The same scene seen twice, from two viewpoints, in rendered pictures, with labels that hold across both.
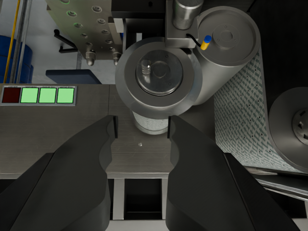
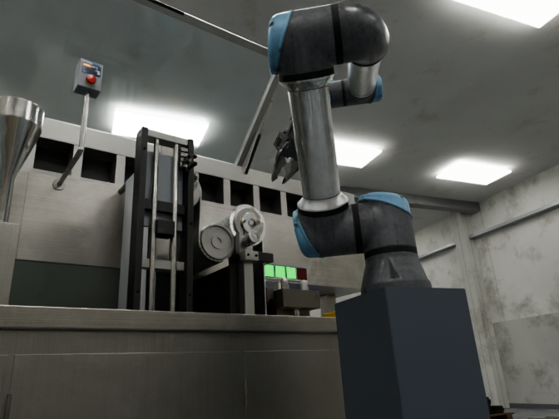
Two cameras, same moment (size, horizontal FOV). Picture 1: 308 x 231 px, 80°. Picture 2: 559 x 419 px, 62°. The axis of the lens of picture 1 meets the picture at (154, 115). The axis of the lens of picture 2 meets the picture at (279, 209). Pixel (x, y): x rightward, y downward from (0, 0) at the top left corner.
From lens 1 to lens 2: 143 cm
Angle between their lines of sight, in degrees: 49
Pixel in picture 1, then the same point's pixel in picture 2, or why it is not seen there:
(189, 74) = (237, 220)
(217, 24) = (220, 248)
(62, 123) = (267, 249)
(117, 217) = (227, 179)
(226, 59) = (218, 229)
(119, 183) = (227, 201)
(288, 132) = not seen: hidden behind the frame
